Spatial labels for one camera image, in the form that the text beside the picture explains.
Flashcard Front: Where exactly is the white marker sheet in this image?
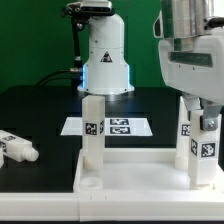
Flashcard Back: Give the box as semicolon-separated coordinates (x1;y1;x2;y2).
60;117;153;137

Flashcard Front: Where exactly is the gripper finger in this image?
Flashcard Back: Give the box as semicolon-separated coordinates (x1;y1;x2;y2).
200;99;222;131
182;93;201;121

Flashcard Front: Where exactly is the black camera stand pole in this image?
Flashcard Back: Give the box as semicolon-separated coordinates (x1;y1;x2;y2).
71;17;83;95

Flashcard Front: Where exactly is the white desk top tray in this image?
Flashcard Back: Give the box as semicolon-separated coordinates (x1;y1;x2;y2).
73;147;224;194

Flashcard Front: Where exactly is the black camera on stand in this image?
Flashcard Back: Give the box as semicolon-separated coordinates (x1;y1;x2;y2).
62;0;114;17

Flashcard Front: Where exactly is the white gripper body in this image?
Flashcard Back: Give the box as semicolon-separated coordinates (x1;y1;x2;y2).
154;10;224;104

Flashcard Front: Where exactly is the white front fence bar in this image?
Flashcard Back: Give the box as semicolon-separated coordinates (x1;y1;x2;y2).
0;191;224;222

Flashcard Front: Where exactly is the black cable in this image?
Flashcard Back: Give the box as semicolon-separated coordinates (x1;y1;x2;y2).
35;69;83;87

